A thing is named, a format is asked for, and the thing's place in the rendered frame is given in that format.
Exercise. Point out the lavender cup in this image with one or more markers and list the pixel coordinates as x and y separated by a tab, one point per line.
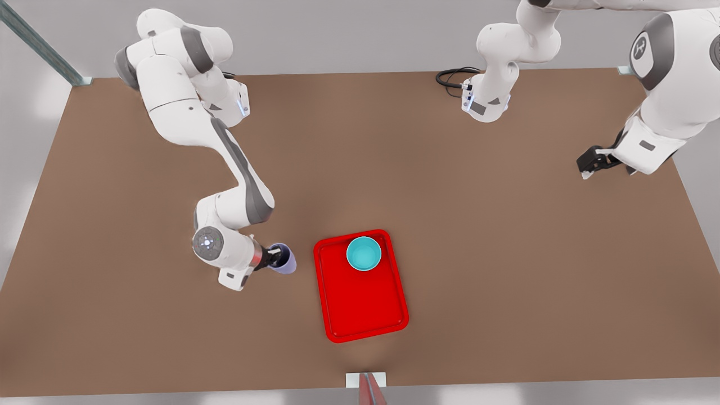
284	259

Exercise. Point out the teal bowl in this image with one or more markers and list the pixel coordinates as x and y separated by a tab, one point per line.
364	253

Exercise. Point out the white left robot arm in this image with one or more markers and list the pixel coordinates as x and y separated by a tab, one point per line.
669	79

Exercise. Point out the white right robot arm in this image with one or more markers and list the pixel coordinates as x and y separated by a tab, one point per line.
174	101

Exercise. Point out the red tray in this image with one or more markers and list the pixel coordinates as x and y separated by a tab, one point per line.
360	292

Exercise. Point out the silver frame post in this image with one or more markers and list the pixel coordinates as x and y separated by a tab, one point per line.
39	45
624	70
368	388

